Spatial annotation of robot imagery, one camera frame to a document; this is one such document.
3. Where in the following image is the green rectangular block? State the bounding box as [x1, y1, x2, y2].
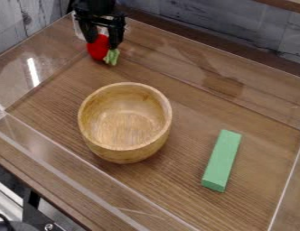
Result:
[200, 130, 242, 192]

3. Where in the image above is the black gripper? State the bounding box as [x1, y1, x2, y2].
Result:
[71, 0, 126, 50]

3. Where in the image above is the round wooden bowl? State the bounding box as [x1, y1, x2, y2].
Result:
[77, 82, 172, 164]

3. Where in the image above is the black metal table leg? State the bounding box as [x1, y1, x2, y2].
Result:
[20, 188, 77, 231]

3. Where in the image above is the red plush fruit green leaf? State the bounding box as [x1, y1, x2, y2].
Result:
[87, 34, 119, 66]

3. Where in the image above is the black cable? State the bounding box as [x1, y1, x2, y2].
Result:
[0, 211, 15, 231]

